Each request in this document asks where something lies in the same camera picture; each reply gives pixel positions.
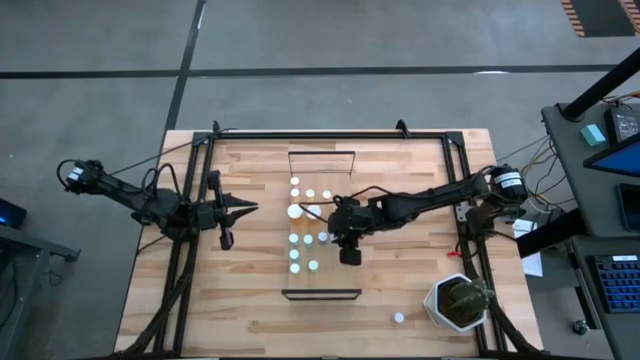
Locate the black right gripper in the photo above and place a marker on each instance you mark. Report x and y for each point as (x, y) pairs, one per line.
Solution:
(350, 220)

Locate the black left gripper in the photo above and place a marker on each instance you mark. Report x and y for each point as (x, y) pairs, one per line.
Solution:
(215, 215)

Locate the small pale green pill bottle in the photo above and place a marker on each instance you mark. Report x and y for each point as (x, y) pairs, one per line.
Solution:
(294, 268)
(308, 239)

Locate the small orange pill bottle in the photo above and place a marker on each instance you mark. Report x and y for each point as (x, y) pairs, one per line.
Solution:
(295, 192)
(310, 193)

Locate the clear acrylic tray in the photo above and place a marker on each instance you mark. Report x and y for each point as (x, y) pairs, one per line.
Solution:
(340, 270)

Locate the medium amber pill bottle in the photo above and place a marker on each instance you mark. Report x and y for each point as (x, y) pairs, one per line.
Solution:
(295, 211)

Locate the small teal pill bottle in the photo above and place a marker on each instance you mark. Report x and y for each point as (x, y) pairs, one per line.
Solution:
(293, 238)

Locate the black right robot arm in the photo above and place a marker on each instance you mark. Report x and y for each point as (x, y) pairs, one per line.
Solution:
(435, 197)

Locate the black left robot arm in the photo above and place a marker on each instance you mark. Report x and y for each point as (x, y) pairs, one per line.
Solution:
(150, 200)

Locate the cactus in white pot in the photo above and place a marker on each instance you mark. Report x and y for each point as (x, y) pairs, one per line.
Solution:
(462, 300)

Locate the white paper sheet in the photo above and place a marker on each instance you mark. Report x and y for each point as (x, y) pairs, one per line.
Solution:
(532, 265)

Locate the black desk beam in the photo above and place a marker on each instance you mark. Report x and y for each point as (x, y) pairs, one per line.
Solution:
(550, 232)

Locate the gray metal cart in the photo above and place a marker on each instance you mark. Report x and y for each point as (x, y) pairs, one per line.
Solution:
(30, 240)

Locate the black device with blue light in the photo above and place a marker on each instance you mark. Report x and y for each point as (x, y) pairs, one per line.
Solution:
(10, 215)

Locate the gray side desk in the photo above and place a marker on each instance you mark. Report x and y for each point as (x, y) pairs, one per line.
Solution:
(600, 215)

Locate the small round metal knob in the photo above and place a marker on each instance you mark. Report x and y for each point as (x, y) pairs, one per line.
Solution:
(580, 328)

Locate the teal box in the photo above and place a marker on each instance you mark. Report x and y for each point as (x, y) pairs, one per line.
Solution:
(593, 135)

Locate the backlit keyboard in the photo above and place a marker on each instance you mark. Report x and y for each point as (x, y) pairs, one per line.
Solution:
(617, 285)

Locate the black tablet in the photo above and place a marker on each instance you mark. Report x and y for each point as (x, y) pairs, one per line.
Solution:
(630, 207)

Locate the monitor with blue screen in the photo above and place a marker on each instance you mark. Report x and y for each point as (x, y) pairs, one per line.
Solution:
(625, 160)

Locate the black device box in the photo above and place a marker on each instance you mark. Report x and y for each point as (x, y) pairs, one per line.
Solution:
(621, 125)

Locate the black frame clamp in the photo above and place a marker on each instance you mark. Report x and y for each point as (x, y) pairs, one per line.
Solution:
(401, 127)
(215, 127)

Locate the black diagonal post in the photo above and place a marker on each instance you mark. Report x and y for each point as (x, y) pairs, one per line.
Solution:
(600, 87)

